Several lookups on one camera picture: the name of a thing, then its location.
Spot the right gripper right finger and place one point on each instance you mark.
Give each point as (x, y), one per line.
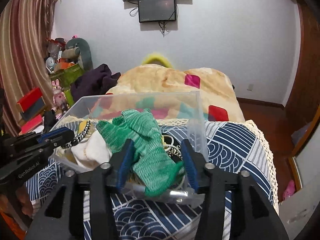
(194, 166)

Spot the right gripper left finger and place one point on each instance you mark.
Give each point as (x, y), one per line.
(121, 165)

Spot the white cloth pouch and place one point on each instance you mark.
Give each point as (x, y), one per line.
(92, 151)

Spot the green knit glove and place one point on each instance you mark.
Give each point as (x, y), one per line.
(151, 163)

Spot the black hat with chains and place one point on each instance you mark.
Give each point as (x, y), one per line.
(83, 131)

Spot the blue white patterned bedspread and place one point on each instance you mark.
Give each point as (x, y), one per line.
(233, 147)

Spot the red box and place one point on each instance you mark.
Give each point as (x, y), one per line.
(29, 99)

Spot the pink rabbit toy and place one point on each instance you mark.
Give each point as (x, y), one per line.
(59, 98)

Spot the beige patchwork fleece blanket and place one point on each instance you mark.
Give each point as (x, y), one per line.
(219, 101)

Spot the dark purple clothing pile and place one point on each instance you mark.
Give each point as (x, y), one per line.
(97, 81)

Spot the green cardboard box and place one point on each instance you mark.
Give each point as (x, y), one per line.
(67, 76)

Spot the brown wooden door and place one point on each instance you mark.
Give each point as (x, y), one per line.
(302, 107)

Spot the yellow plush pillow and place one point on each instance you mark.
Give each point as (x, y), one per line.
(156, 58)

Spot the grey plush toy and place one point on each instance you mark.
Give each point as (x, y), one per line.
(78, 49)

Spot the striped red beige curtain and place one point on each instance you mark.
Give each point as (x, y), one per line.
(26, 27)

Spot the wall power socket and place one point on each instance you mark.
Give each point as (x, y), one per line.
(250, 87)

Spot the small wall monitor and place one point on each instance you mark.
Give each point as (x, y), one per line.
(156, 10)

